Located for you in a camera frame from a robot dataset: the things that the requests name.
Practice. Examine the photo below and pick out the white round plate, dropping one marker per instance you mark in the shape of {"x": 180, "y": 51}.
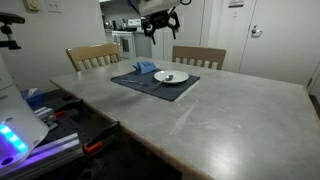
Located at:
{"x": 178, "y": 76}

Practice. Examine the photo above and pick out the dark countertop coffee maker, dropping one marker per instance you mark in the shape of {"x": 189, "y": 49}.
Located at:
{"x": 110, "y": 25}

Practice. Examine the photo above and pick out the black perforated base board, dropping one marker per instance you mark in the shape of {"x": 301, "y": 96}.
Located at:
{"x": 76, "y": 128}

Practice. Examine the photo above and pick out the blue tissue box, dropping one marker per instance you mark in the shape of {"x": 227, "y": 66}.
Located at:
{"x": 32, "y": 97}

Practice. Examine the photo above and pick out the white countertop appliance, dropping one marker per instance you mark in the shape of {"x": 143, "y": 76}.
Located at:
{"x": 134, "y": 22}

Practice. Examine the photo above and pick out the wall sign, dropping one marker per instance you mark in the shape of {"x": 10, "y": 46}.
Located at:
{"x": 236, "y": 3}

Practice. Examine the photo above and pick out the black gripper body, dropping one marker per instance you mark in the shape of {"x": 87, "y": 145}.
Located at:
{"x": 160, "y": 20}

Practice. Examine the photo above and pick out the beige wall thermostat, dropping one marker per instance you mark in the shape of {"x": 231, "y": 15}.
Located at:
{"x": 32, "y": 4}

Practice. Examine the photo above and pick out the white room door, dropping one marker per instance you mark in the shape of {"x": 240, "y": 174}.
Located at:
{"x": 286, "y": 40}

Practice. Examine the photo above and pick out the white kitchen stove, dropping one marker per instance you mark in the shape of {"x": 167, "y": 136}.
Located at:
{"x": 125, "y": 45}

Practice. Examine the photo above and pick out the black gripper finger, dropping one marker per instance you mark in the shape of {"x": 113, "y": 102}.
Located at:
{"x": 176, "y": 21}
{"x": 146, "y": 26}

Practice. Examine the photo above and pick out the silver metal spoon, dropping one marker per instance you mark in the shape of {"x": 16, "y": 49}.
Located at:
{"x": 169, "y": 78}

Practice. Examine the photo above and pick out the black camera on stand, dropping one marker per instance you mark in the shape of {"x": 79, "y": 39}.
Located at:
{"x": 10, "y": 20}

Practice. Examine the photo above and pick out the wooden slat-back chair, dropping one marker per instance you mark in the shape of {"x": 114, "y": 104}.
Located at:
{"x": 90, "y": 51}
{"x": 200, "y": 52}

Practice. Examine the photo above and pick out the silver metal blocks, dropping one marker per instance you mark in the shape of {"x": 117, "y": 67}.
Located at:
{"x": 45, "y": 115}

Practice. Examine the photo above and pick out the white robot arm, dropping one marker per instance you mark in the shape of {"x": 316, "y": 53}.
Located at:
{"x": 16, "y": 116}

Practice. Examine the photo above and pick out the dark blue table mat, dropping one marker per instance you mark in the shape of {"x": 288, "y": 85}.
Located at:
{"x": 166, "y": 90}

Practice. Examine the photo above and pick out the blue folded cloth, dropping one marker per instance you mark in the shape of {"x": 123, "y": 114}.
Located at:
{"x": 145, "y": 67}

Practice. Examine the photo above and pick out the white wall switch plate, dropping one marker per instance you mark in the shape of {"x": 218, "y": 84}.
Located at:
{"x": 54, "y": 5}
{"x": 235, "y": 14}

